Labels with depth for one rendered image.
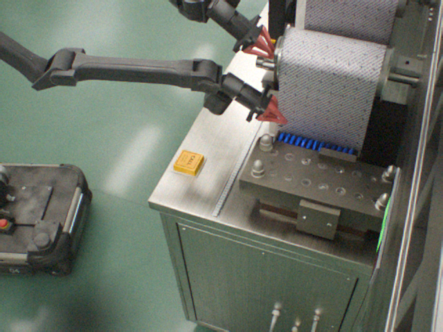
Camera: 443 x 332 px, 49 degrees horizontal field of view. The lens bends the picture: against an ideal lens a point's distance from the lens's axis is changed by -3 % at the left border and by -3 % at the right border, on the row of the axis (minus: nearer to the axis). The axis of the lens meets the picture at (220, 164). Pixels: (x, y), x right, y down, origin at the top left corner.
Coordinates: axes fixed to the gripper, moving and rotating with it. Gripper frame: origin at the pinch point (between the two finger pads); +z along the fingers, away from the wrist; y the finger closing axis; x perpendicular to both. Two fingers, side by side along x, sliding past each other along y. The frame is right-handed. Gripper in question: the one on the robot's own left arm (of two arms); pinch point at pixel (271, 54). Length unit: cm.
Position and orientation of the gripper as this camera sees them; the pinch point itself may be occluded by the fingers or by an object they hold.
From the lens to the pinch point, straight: 130.8
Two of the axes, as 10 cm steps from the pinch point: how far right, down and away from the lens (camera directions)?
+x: 5.5, -3.0, -7.8
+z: 7.7, 5.5, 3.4
